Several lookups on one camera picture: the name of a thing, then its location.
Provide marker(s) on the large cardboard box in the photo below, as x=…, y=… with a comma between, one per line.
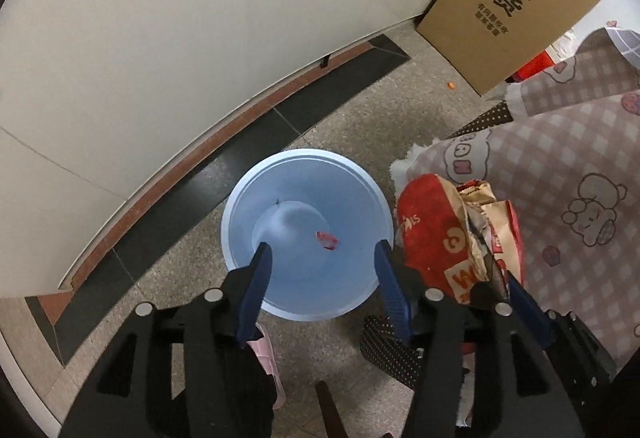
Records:
x=510, y=3

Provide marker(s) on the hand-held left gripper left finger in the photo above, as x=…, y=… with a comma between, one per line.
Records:
x=252, y=298

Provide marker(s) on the dark wooden leg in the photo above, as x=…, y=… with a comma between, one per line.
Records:
x=330, y=410

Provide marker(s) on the white grid cloth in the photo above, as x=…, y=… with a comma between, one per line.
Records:
x=625, y=40

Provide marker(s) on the red storage box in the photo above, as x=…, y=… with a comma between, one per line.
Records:
x=535, y=65

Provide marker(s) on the pink checked printed cloth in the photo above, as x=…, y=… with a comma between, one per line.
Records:
x=575, y=158

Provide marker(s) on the red paper bag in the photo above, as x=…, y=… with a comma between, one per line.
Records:
x=430, y=218

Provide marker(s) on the blue plastic bin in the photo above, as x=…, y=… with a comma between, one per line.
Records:
x=300, y=188

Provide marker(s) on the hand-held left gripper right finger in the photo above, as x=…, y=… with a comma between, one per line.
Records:
x=392, y=293

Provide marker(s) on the pink slipper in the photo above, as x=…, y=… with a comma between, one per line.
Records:
x=270, y=358

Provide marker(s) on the brown dotted cloth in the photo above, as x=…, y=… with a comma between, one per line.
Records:
x=480, y=120
x=387, y=353

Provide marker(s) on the red wrapper scrap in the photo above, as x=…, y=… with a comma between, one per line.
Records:
x=327, y=240

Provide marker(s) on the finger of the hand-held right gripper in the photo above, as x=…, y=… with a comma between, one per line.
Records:
x=527, y=308
x=484, y=295

